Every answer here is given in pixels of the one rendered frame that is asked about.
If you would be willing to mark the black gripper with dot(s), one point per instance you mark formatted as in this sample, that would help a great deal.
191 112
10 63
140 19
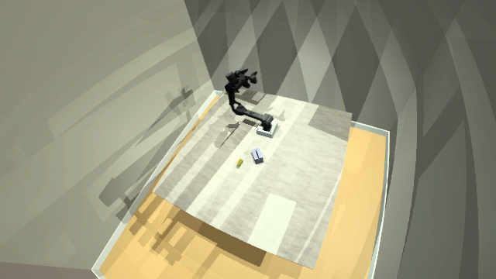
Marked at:
243 78

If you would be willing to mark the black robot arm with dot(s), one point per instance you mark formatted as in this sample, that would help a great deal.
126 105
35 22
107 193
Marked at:
234 86

